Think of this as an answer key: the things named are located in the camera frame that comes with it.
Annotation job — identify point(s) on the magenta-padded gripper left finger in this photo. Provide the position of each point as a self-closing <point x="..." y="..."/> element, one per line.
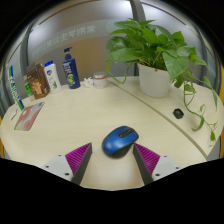
<point x="77" y="156"/>

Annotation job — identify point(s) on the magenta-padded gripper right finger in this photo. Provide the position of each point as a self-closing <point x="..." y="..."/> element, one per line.
<point x="148" y="158"/>

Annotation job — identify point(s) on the blue and black computer mouse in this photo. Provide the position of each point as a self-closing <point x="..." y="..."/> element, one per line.
<point x="116" y="141"/>

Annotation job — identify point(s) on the pink pastel patterned mouse pad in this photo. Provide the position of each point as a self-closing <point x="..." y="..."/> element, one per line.
<point x="29" y="116"/>

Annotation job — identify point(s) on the small black round object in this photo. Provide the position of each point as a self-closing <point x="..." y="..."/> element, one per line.
<point x="178" y="113"/>

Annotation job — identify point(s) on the small white flower ornament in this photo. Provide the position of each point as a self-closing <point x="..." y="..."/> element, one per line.
<point x="88" y="82"/>

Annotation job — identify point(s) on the small patterned white packet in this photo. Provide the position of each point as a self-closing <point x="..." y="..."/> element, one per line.
<point x="14" y="114"/>

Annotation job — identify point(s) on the small white jar pink lid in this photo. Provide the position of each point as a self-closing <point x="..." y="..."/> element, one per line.
<point x="100" y="80"/>

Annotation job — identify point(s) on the green plant in white pot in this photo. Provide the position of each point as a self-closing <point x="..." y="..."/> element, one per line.
<point x="155" y="78"/>

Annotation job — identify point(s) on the white bottle with blue cap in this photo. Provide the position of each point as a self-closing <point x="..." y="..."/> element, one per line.
<point x="53" y="78"/>

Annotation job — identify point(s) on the brown cracker box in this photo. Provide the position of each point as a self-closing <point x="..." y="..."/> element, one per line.
<point x="38" y="82"/>

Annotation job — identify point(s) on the dark blue pump bottle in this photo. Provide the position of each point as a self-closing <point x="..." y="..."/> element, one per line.
<point x="71" y="71"/>

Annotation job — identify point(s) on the white and green shuttlecock tube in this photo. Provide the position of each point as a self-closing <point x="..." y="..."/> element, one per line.
<point x="15" y="88"/>

